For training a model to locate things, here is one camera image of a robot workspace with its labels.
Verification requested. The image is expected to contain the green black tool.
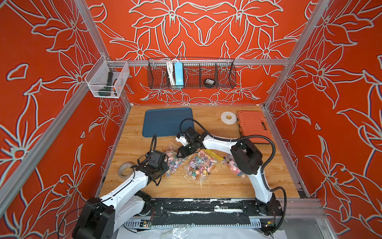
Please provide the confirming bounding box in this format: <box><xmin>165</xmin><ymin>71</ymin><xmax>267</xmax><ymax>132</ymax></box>
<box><xmin>98</xmin><ymin>71</ymin><xmax>113</xmax><ymax>97</ymax></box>

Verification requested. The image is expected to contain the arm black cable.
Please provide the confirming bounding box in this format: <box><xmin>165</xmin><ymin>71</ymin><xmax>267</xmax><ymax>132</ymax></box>
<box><xmin>56</xmin><ymin>133</ymin><xmax>163</xmax><ymax>239</ymax></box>
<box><xmin>178</xmin><ymin>118</ymin><xmax>287</xmax><ymax>235</ymax></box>

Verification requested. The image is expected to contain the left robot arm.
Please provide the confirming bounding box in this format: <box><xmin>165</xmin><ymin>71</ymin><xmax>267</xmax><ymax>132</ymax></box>
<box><xmin>72</xmin><ymin>150</ymin><xmax>169</xmax><ymax>239</ymax></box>

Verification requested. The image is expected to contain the dark teal tray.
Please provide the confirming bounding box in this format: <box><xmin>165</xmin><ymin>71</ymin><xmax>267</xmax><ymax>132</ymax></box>
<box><xmin>142</xmin><ymin>107</ymin><xmax>193</xmax><ymax>137</ymax></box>

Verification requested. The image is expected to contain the clear plastic bin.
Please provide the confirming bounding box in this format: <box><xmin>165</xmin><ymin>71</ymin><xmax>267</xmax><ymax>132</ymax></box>
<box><xmin>85</xmin><ymin>56</ymin><xmax>130</xmax><ymax>99</ymax></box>

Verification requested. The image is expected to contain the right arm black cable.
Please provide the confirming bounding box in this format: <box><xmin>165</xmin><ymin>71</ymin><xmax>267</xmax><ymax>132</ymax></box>
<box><xmin>178</xmin><ymin>118</ymin><xmax>287</xmax><ymax>235</ymax></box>

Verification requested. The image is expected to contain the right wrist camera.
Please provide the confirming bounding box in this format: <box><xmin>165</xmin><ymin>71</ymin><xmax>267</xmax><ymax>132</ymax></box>
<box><xmin>176</xmin><ymin>133</ymin><xmax>189</xmax><ymax>145</ymax></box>

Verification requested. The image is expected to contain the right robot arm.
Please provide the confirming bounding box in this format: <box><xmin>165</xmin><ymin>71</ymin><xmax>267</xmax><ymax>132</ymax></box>
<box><xmin>176</xmin><ymin>127</ymin><xmax>284</xmax><ymax>215</ymax></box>

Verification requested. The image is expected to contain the orange tool case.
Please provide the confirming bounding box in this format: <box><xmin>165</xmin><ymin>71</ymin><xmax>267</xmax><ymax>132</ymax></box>
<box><xmin>237</xmin><ymin>111</ymin><xmax>272</xmax><ymax>139</ymax></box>

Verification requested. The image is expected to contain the white cable bundle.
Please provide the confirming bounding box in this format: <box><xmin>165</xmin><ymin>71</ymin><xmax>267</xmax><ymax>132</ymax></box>
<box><xmin>166</xmin><ymin>59</ymin><xmax>176</xmax><ymax>87</ymax></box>

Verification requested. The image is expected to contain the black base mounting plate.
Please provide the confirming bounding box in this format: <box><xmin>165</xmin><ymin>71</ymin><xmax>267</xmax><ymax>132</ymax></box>
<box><xmin>125</xmin><ymin>198</ymin><xmax>283</xmax><ymax>230</ymax></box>

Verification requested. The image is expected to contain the light blue box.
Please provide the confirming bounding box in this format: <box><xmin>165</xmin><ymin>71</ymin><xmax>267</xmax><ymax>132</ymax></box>
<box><xmin>174</xmin><ymin>62</ymin><xmax>184</xmax><ymax>88</ymax></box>

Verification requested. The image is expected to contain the clear tape roll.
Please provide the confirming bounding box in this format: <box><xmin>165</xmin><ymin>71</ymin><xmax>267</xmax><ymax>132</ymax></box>
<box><xmin>117</xmin><ymin>162</ymin><xmax>133</xmax><ymax>180</ymax></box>

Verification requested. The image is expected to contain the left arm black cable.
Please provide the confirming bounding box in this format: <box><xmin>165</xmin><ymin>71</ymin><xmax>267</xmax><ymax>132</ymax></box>
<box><xmin>56</xmin><ymin>133</ymin><xmax>163</xmax><ymax>239</ymax></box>

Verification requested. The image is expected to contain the candy ziploc bag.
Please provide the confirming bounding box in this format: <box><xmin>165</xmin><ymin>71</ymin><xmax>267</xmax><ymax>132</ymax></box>
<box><xmin>222</xmin><ymin>154</ymin><xmax>246</xmax><ymax>178</ymax></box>
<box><xmin>183</xmin><ymin>149</ymin><xmax>223</xmax><ymax>190</ymax></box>
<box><xmin>165</xmin><ymin>141</ymin><xmax>187</xmax><ymax>177</ymax></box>

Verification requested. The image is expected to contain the black wire basket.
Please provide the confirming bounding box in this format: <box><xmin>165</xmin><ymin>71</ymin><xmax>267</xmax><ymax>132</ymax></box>
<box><xmin>147</xmin><ymin>57</ymin><xmax>237</xmax><ymax>90</ymax></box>

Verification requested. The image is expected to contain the white tape roll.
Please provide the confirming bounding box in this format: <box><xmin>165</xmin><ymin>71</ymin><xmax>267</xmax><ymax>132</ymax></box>
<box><xmin>220</xmin><ymin>112</ymin><xmax>237</xmax><ymax>125</ymax></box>

